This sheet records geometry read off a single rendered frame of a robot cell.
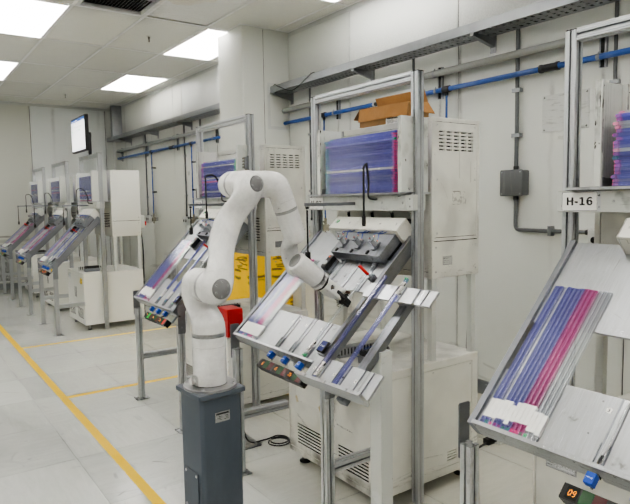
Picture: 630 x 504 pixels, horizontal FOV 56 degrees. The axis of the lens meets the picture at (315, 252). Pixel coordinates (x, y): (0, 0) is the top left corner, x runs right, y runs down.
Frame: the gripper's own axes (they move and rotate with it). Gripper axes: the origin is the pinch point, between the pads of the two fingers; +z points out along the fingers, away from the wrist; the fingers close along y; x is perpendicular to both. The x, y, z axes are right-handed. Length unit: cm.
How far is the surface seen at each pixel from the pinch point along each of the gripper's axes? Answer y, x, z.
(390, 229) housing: -3.7, -37.4, -0.1
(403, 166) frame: -11, -59, -16
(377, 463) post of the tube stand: -37, 51, 21
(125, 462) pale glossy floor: 110, 112, 8
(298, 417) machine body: 51, 48, 49
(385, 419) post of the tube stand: -39, 37, 13
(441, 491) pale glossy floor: -12, 45, 94
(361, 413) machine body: 1, 35, 38
